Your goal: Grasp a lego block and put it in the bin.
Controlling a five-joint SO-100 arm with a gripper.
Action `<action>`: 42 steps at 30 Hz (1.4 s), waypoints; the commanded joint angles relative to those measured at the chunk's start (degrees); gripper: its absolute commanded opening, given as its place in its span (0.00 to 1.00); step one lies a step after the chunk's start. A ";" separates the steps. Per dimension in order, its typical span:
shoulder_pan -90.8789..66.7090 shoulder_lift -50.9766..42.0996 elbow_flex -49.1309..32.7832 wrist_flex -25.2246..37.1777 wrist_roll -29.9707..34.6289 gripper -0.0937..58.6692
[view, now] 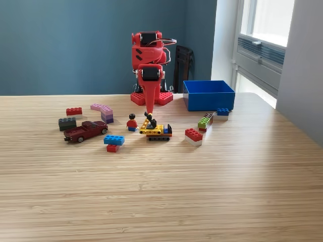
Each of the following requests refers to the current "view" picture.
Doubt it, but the purple brick stack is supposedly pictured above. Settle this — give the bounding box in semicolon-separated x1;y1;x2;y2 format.
100;105;115;125

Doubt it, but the blue on red brick stack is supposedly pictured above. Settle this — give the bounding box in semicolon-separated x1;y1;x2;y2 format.
103;135;126;153

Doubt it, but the red on white brick stack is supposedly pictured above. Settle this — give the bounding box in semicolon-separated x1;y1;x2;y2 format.
66;107;83;119
184;128;203;147

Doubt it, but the blue plastic bin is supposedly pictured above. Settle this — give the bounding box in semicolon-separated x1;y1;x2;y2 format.
183;80;236;112

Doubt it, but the black chair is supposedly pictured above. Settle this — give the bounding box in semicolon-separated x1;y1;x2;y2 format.
173;45;195;94

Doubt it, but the toy figure red shirt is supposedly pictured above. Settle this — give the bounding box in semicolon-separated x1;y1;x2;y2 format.
126;113;139;132

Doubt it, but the small yellow toy digger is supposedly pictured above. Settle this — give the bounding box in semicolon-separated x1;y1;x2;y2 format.
139;111;173;142

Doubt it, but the green brown red brick stack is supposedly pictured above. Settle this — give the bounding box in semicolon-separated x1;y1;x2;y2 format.
197;112;214;133

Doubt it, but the blue on white brick stack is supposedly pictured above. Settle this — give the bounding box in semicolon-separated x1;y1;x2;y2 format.
213;108;230;120

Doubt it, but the dark red toy pickup truck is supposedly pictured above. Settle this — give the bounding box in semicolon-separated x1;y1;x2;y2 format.
63;120;109;144

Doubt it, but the dark grey toy brick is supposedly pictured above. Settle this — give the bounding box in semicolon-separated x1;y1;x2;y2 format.
58;117;77;132

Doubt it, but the grey window vent grille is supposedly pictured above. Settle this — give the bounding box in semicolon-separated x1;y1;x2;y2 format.
237;35;286;67

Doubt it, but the white window frame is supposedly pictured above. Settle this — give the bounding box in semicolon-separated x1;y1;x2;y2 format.
236;0;296;48

